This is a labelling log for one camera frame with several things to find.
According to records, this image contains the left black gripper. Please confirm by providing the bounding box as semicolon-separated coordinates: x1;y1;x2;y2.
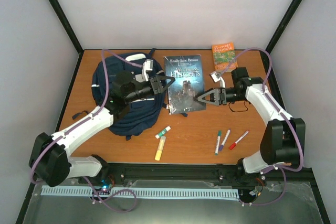
125;75;175;103

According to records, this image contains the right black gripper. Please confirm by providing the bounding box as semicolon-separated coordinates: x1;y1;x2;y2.
196;87;247;105

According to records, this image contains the dark blue castle book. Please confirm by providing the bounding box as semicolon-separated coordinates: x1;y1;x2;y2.
164;55;206;114

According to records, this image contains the navy blue student backpack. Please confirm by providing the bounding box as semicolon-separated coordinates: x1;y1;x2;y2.
72;48;169;141

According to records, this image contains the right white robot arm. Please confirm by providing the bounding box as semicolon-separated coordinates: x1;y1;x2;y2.
197;67;306;174

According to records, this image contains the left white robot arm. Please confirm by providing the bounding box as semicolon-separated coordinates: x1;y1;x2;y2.
29;71;175;187

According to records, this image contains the orange treehouse book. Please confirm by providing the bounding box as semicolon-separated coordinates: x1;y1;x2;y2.
212;42;238;72

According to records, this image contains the purple whiteboard marker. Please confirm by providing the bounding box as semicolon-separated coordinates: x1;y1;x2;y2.
218;129;231;151

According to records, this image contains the red whiteboard marker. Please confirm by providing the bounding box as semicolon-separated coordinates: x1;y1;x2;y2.
229;131;249;150

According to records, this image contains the green white glue stick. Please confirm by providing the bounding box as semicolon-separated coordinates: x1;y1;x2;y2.
155;126;171;139

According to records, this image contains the green whiteboard marker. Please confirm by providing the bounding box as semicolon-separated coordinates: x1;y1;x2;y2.
215;130;222;155

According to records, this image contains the yellow highlighter marker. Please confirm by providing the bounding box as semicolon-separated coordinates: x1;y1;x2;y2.
154;136;166;161

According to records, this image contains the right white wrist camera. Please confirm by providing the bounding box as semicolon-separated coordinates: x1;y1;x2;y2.
210;71;226;88

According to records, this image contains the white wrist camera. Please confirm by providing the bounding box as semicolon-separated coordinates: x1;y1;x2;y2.
210;71;226;88
135;59;153;82

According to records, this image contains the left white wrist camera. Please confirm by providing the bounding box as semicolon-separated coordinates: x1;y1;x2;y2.
135;59;153;82

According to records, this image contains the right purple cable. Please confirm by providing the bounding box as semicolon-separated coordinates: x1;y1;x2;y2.
215;47;305;207

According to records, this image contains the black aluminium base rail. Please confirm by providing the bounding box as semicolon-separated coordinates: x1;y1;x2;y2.
34;162;314;190

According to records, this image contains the right black frame post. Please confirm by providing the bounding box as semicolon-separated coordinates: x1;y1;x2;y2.
265;0;320;54

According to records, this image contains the black frame post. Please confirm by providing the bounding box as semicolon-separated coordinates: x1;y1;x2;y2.
33;0;85;54
265;0;320;54

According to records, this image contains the left black frame post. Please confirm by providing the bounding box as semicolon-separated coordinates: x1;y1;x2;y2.
33;0;85;54

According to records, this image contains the light blue cable duct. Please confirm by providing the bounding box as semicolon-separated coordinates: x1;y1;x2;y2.
40;186;239;201

